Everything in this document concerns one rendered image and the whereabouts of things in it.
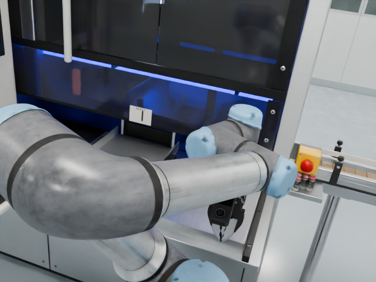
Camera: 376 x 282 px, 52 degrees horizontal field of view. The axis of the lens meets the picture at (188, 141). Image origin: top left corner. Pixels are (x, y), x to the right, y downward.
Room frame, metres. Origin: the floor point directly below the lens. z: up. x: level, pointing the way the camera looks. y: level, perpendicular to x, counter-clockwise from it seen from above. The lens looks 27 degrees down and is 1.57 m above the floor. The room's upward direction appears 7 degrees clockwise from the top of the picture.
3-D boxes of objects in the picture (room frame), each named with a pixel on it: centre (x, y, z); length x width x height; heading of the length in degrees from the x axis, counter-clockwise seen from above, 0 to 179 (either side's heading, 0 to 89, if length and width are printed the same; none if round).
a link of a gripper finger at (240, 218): (0.77, -0.14, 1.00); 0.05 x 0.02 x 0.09; 75
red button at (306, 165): (1.08, -0.39, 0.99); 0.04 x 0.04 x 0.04; 75
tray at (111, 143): (1.16, 0.20, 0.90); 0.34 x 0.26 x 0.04; 165
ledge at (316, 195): (1.16, -0.42, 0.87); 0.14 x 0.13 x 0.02; 165
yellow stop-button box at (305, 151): (1.12, -0.40, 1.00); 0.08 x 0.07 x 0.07; 165
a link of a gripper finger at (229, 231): (0.79, -0.14, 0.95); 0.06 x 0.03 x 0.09; 165
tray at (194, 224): (0.96, -0.10, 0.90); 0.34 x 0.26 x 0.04; 164
